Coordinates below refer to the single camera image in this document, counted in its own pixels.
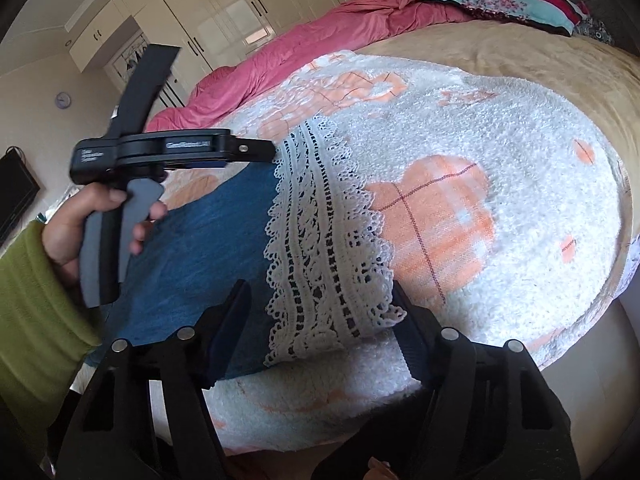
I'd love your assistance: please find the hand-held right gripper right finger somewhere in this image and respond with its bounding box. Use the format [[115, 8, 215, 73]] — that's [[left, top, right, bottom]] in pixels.
[[392, 282, 581, 480]]

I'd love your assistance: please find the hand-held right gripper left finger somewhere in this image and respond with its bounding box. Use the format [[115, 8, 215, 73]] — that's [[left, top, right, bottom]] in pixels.
[[57, 280, 253, 480]]

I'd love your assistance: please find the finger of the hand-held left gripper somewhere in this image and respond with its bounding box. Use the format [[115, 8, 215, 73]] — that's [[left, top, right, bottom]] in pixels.
[[227, 139, 277, 163]]

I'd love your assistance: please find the blue denim lace-trimmed garment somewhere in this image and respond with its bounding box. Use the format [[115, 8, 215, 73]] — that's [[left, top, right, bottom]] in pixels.
[[102, 115, 408, 378]]

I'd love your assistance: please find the person's left forearm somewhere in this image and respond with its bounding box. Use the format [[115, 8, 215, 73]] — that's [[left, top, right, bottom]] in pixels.
[[0, 220, 103, 411]]

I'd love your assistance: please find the person's left hand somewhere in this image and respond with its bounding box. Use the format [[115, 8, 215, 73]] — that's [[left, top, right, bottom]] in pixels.
[[42, 182, 168, 281]]

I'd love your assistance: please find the cream glossy wardrobe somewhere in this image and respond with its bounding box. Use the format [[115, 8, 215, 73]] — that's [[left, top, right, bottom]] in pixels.
[[67, 0, 381, 111]]

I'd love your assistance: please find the black flat television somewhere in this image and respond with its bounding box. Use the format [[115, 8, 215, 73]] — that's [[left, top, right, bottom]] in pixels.
[[0, 147, 41, 246]]

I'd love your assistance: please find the pink duvet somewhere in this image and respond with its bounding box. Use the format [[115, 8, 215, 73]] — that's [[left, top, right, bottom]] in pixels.
[[145, 0, 476, 133]]

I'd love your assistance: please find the white orange fleece blanket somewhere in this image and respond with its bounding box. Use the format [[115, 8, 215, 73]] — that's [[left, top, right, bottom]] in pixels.
[[85, 50, 631, 456]]

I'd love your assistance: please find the beige bed sheet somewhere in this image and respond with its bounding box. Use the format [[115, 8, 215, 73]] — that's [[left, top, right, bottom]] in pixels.
[[350, 20, 640, 306]]

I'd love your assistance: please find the colourful floral pillow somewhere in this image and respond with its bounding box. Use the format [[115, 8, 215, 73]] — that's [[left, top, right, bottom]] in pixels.
[[420, 0, 591, 37]]

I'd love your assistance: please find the grey patterned cloth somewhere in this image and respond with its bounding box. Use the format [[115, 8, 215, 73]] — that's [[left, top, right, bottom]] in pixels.
[[572, 15, 616, 46]]

